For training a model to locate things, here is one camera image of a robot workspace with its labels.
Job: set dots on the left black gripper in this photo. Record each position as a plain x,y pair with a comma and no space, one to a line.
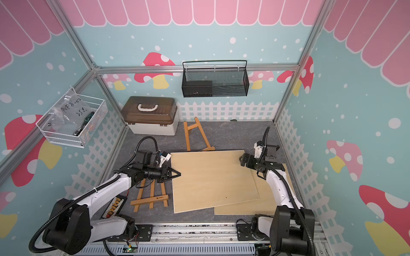
165,173

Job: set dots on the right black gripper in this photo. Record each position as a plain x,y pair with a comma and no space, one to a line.
247,158

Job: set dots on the wooden easel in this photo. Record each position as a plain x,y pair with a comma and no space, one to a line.
150,193
196,129

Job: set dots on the plywood board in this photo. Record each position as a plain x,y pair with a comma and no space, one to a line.
211,179
259,198

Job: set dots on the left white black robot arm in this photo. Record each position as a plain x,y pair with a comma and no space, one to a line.
70,226

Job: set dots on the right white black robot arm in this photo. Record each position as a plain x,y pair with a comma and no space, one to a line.
291,228

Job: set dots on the brown lid storage box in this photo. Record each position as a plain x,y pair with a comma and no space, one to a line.
151,115

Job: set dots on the black tray of bits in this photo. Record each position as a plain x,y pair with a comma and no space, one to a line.
114,207

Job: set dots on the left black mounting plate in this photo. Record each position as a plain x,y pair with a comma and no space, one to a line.
142,232

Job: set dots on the black mounting plate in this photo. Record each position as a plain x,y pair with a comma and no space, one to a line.
244,232
142,232

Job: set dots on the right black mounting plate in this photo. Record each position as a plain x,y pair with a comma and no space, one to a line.
244,232

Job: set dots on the black box in basket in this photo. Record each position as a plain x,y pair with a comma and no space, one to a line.
192,89

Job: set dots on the green circuit board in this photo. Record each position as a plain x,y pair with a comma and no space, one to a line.
130,249

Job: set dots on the clear plastic labelled bag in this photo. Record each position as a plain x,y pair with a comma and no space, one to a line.
71,109

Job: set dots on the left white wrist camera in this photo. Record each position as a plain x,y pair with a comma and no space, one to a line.
164,157

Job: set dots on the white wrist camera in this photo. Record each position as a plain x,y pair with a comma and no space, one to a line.
259,148
164,157

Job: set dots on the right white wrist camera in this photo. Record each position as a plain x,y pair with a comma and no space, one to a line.
259,148

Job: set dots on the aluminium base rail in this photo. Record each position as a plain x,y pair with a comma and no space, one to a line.
184,239

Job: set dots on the black mesh wall basket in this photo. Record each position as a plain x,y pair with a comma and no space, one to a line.
229,77

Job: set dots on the white wire wall basket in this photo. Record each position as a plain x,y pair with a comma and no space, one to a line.
65,136

